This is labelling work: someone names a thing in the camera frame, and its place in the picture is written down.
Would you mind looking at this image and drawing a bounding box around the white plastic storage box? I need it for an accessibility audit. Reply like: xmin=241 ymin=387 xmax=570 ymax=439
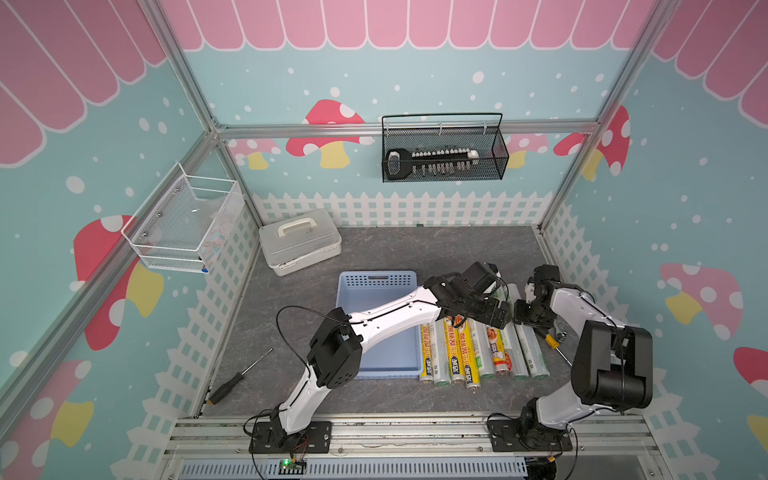
xmin=259 ymin=209 xmax=342 ymax=277

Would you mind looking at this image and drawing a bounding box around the black orange screwdriver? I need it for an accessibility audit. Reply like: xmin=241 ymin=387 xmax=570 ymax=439
xmin=207 ymin=348 xmax=274 ymax=405

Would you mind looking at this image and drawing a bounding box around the white wire mesh basket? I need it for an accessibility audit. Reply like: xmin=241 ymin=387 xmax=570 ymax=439
xmin=121 ymin=164 xmax=245 ymax=274

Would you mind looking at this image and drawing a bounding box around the light blue plastic basket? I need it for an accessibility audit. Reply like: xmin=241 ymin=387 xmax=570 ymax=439
xmin=334 ymin=269 xmax=424 ymax=380

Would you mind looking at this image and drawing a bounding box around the yellow red wrap roll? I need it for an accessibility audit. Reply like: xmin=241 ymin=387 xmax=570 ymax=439
xmin=419 ymin=324 xmax=434 ymax=382

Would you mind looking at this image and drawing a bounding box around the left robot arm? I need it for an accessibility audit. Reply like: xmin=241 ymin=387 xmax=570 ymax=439
xmin=270 ymin=262 xmax=513 ymax=436

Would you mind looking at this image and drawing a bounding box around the black wire mesh basket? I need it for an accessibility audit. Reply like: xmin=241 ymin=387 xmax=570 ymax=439
xmin=380 ymin=112 xmax=509 ymax=183

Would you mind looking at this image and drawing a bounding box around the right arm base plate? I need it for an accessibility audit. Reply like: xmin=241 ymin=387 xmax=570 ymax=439
xmin=485 ymin=414 xmax=573 ymax=455

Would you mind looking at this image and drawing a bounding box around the grey slotted cable duct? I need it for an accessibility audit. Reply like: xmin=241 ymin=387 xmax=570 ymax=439
xmin=178 ymin=456 xmax=529 ymax=479

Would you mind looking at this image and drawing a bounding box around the yellow blue-label wrap roll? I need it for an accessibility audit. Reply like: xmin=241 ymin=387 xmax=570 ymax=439
xmin=457 ymin=320 xmax=480 ymax=391

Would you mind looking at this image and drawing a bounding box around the small green circuit board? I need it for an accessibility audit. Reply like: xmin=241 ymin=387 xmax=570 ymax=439
xmin=278 ymin=459 xmax=307 ymax=475

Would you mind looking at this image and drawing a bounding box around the black socket bit holder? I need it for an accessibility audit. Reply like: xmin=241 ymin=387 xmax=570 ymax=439
xmin=382 ymin=148 xmax=480 ymax=181

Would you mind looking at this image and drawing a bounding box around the clear green wrap roll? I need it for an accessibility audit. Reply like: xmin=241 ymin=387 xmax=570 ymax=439
xmin=430 ymin=320 xmax=451 ymax=386

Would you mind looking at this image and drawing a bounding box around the yellow black screwdriver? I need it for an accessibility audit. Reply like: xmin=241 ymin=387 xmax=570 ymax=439
xmin=544 ymin=327 xmax=573 ymax=367

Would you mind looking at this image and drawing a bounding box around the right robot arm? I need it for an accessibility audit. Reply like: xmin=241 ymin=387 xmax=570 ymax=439
xmin=513 ymin=264 xmax=654 ymax=433

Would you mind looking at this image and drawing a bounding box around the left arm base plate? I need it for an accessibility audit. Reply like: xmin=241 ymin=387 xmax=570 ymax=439
xmin=245 ymin=421 xmax=333 ymax=454

